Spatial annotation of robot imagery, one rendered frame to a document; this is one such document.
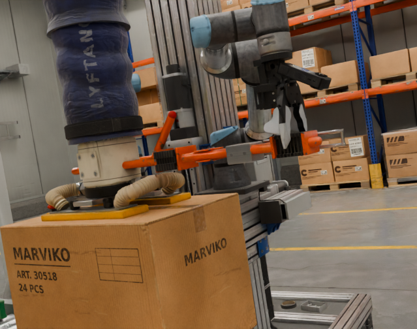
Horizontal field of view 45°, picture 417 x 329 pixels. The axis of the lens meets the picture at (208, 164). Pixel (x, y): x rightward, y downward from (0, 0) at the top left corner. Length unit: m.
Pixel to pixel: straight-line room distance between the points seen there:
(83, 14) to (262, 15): 0.52
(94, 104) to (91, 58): 0.13
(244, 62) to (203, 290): 0.70
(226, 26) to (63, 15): 0.47
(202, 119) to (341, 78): 6.59
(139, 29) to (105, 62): 10.93
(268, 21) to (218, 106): 1.11
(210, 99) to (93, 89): 0.84
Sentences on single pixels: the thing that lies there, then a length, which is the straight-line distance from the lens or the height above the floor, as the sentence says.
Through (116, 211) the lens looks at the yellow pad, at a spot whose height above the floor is 1.09.
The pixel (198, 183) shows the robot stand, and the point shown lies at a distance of 2.11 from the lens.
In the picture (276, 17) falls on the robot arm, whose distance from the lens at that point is 1.13.
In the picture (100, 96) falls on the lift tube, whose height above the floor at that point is 1.40.
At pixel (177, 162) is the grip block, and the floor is 1.19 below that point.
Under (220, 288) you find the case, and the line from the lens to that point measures 1.39.
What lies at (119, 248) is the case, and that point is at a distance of 1.24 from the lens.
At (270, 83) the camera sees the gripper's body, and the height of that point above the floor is 1.34.
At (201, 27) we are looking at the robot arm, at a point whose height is 1.50.
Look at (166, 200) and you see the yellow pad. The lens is 1.43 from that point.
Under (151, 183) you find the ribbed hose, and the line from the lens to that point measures 1.32.
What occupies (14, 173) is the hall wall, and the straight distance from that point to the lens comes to 12.87.
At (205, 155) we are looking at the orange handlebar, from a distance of 1.23.
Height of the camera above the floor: 1.25
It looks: 3 degrees down
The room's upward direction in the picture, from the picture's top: 9 degrees counter-clockwise
